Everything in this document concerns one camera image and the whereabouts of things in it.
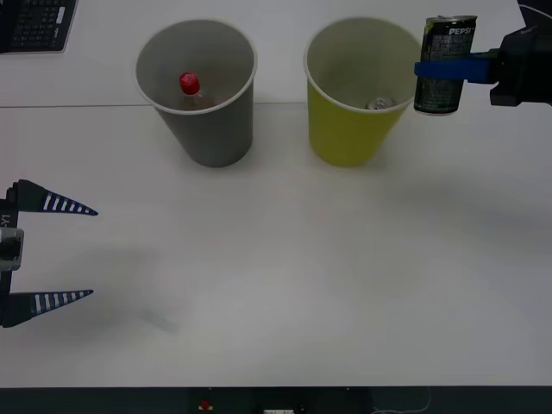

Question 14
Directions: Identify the silver-topped drink can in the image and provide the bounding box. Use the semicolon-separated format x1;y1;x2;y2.
365;96;397;111

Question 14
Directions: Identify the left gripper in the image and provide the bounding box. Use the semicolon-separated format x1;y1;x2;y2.
0;179;99;329

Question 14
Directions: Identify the thin white cable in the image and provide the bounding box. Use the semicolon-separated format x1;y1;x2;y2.
372;386;433;414

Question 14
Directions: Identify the dark robot base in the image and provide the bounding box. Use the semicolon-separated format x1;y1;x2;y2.
0;386;552;414

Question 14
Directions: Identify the yellow-green plastic bin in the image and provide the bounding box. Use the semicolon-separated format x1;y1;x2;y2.
303;16;426;169

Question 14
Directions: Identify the black keyboard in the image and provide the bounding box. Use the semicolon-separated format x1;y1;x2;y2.
0;0;79;55

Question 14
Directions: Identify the black drink can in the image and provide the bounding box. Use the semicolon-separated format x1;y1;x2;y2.
412;15;479;117

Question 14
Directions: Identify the grey plastic bin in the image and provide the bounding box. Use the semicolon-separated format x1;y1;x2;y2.
135;18;259;169

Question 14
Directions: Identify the red-capped plastic bottle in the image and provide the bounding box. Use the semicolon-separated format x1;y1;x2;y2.
178;72;216;111

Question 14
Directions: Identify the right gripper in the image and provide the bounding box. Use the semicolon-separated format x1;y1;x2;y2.
414;22;552;108

